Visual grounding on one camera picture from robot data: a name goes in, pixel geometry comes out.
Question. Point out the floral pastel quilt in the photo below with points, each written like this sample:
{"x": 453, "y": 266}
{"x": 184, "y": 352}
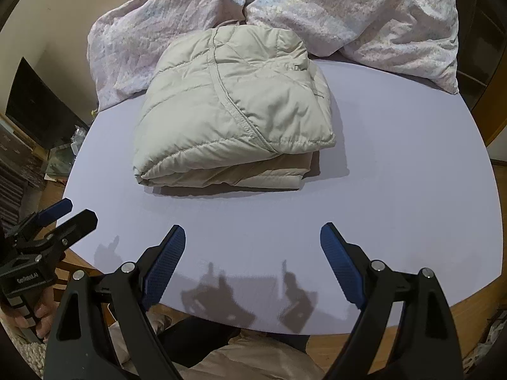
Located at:
{"x": 356, "y": 19}

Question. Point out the white patterned bag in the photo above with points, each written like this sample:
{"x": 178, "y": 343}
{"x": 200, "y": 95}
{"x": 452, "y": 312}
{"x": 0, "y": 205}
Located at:
{"x": 491, "y": 340}

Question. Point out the person's beige fleece coat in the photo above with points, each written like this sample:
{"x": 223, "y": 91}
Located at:
{"x": 245, "y": 358}

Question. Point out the beige puffer jacket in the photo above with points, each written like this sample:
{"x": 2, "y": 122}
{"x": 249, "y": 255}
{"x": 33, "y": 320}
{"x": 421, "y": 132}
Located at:
{"x": 237, "y": 99}

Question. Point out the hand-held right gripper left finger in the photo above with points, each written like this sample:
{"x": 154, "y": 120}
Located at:
{"x": 166, "y": 263}

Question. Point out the clear plastic bags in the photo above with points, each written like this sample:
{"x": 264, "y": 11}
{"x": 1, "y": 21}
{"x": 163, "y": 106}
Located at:
{"x": 75, "y": 138}

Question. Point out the person's left forearm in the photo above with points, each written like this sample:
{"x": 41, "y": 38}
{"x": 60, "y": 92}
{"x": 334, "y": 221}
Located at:
{"x": 27, "y": 360}

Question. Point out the black television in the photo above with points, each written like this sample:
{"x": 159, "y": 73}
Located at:
{"x": 35, "y": 103}

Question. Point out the lavender bed sheet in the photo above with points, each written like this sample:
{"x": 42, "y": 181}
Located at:
{"x": 396, "y": 166}

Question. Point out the dark glass door cabinet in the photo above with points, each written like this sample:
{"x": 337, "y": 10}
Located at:
{"x": 475, "y": 27}

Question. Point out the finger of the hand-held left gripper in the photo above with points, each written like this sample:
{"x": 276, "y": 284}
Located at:
{"x": 55, "y": 209}
{"x": 79, "y": 225}

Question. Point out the person's left hand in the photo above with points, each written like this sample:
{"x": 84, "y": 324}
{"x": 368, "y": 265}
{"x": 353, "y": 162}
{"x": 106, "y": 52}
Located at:
{"x": 45, "y": 312}

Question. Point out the cluttered low dark cabinet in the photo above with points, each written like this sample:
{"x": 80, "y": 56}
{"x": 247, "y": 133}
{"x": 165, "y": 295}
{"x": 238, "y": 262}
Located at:
{"x": 16, "y": 174}

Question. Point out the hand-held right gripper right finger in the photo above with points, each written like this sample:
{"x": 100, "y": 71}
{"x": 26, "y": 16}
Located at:
{"x": 340, "y": 263}

